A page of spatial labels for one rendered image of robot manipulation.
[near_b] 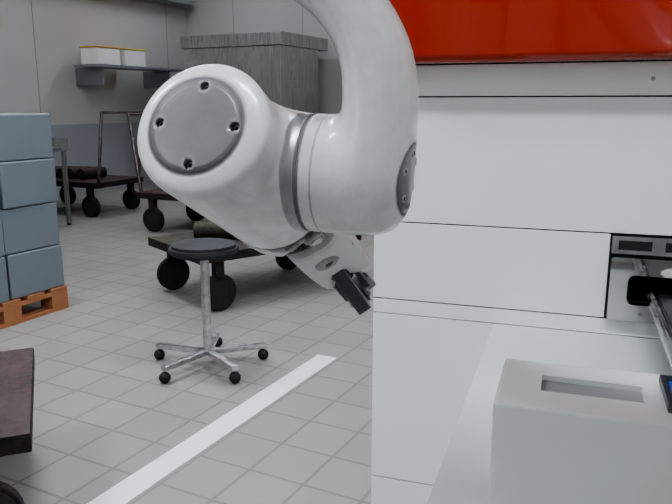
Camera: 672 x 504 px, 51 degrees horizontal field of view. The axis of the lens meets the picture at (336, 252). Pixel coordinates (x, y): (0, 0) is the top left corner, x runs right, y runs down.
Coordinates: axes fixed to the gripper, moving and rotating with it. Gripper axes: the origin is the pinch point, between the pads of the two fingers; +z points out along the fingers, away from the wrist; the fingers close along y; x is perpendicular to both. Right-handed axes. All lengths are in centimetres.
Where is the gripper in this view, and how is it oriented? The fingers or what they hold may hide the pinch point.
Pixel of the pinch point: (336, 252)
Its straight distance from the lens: 69.7
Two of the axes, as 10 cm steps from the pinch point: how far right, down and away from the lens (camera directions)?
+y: -5.1, -7.9, 3.3
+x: -8.2, 5.6, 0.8
